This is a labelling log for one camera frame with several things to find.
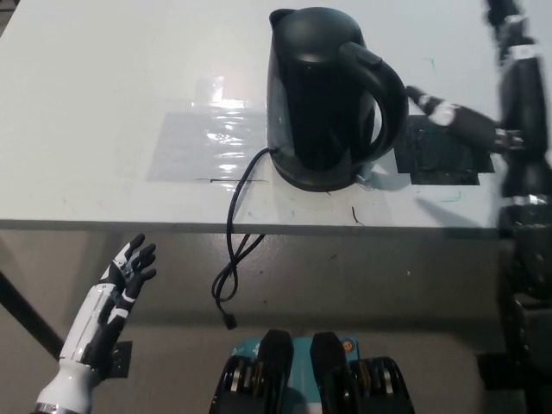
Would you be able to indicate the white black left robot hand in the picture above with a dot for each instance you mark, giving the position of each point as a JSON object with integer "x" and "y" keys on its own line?
{"x": 88, "y": 319}

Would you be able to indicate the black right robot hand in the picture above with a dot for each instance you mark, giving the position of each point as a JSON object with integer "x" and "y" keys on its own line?
{"x": 524, "y": 112}

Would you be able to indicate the black electric kettle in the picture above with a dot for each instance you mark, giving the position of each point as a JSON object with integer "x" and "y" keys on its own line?
{"x": 315, "y": 103}

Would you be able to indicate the black round kettle base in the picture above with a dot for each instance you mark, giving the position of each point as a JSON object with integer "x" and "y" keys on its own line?
{"x": 319, "y": 184}

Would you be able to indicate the black diagonal table leg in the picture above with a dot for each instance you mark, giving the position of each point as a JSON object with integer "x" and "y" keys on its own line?
{"x": 30, "y": 310}

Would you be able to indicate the black tape patch on table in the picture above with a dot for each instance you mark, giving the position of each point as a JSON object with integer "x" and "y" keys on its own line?
{"x": 448, "y": 159}

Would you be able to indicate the short black thread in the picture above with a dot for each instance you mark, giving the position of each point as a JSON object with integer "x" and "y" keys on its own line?
{"x": 354, "y": 215}

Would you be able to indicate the clear plastic sheet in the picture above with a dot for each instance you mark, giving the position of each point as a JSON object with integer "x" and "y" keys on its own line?
{"x": 202, "y": 146}

